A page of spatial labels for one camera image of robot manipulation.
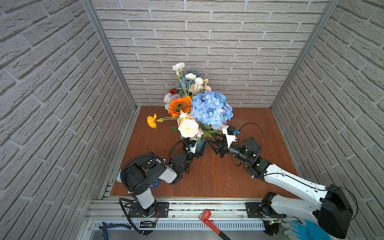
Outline teal ceramic vase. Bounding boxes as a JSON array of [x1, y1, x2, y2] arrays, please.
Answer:
[[197, 138, 206, 150]]

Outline blue hydrangea flower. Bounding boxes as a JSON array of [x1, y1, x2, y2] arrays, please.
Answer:
[[190, 91, 234, 138]]

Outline yellow orange poppy stem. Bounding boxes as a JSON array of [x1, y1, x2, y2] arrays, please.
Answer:
[[147, 114, 176, 129]]

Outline orange flower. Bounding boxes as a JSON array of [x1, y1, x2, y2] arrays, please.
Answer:
[[168, 96, 192, 118]]

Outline pink lilac flower bouquet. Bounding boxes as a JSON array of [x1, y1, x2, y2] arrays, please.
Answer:
[[163, 93, 181, 111]]

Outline red gerbera flower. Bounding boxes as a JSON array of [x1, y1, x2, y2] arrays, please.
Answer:
[[169, 89, 178, 96]]

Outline pale blue rose bunch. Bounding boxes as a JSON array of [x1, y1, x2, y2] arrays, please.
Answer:
[[176, 70, 200, 91]]

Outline white green mixed bouquet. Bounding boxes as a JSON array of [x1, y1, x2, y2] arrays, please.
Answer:
[[172, 112, 204, 142]]

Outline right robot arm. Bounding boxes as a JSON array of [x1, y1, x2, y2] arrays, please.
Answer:
[[207, 136, 354, 239]]

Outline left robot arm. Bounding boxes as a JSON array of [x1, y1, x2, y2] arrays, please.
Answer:
[[116, 147, 204, 217]]

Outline dark blue oval dish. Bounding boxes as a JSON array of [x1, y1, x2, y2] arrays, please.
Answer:
[[151, 179, 160, 189]]

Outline red pipe wrench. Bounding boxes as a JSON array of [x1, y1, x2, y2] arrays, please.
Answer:
[[200, 209, 231, 240]]

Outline blue work glove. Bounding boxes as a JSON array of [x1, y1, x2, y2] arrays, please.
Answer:
[[281, 219, 331, 240]]

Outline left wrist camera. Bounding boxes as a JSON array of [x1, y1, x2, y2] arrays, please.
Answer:
[[187, 140, 197, 155]]

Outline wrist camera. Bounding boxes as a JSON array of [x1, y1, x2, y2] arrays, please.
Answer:
[[187, 140, 197, 155], [222, 126, 239, 147]]

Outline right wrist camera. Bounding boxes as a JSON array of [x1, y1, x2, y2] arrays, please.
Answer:
[[222, 126, 239, 147]]

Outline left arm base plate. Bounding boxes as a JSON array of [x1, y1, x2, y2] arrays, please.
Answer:
[[129, 202, 170, 218]]

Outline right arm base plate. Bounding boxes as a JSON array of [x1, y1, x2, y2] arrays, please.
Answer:
[[245, 202, 287, 219]]

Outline aluminium frame rail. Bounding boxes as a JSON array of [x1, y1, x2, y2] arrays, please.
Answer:
[[77, 196, 340, 240]]

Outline blue handled pliers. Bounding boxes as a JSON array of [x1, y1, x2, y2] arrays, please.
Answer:
[[99, 222, 132, 240]]

